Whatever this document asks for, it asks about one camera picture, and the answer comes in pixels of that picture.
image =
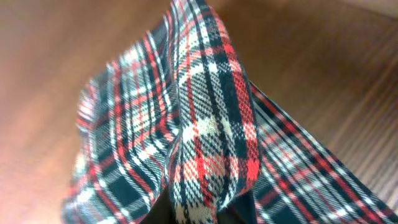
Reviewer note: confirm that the plaid red navy white garment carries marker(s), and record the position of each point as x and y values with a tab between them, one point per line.
175	113

